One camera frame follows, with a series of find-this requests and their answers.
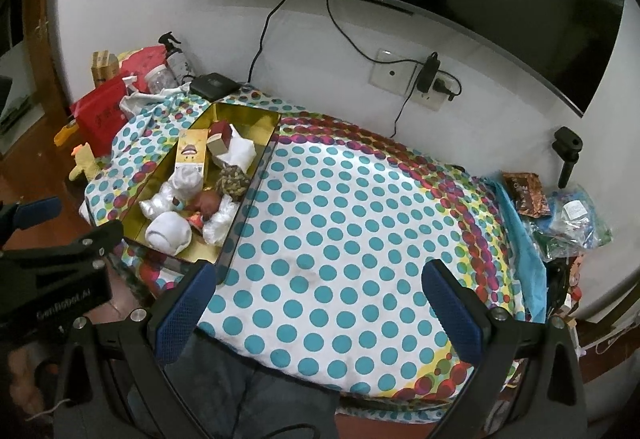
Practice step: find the black clamp mount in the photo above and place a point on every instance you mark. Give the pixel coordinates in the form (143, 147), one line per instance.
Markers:
(567, 169)

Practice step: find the yellow plastic toy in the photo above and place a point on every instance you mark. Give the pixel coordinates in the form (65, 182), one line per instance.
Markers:
(65, 131)

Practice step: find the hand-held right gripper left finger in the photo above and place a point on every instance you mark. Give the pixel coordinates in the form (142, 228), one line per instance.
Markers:
(185, 314)

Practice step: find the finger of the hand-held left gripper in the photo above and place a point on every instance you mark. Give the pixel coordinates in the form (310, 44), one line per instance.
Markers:
(37, 213)
(100, 239)

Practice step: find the gold tin box maroon outside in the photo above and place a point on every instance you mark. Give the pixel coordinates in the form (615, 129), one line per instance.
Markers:
(240, 119)

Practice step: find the yellow plush toy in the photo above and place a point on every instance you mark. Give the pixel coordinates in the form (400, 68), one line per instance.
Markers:
(85, 164)

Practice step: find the black set-top box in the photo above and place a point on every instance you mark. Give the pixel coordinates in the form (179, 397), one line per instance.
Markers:
(212, 86)

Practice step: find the yellow cartoon face box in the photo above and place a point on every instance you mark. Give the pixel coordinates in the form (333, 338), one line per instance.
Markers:
(192, 151)

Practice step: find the clear plastic bag bundle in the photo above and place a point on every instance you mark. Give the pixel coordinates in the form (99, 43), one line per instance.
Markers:
(220, 224)
(160, 204)

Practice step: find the spray bottle with black trigger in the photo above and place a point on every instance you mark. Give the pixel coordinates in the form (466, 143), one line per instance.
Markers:
(177, 64)

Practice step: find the wooden door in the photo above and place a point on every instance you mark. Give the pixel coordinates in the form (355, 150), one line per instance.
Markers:
(42, 69)

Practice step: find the clear plastic jar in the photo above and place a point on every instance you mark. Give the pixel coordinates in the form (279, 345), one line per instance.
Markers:
(161, 80)

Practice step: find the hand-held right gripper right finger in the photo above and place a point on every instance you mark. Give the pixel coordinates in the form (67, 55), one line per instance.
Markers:
(450, 309)

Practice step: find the tan cardboard box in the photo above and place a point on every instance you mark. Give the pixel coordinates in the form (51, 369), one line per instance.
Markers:
(104, 69)

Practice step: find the polka dot tablecloth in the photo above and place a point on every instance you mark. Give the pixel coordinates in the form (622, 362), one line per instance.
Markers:
(350, 219)

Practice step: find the brown snack bag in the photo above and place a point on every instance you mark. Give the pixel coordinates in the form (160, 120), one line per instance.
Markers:
(525, 196)

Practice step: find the person's grey trousers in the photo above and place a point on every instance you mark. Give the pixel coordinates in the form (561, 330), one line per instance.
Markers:
(280, 399)

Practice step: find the brown toy figurine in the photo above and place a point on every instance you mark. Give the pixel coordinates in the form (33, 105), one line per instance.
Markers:
(207, 203)

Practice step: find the white wall socket plate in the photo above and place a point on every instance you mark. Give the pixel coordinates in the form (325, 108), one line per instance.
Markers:
(390, 74)

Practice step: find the white sock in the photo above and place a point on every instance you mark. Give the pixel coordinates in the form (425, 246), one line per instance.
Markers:
(242, 151)
(167, 231)

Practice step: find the black power adapter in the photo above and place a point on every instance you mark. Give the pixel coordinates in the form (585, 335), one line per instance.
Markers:
(427, 74)

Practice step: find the blue towel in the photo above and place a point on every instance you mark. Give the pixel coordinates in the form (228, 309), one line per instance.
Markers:
(525, 249)

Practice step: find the clear plastic bags with contents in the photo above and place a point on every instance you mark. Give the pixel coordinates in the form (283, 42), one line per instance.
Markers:
(575, 224)

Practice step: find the red box with cream end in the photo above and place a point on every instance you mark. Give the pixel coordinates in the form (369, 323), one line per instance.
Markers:
(220, 134)

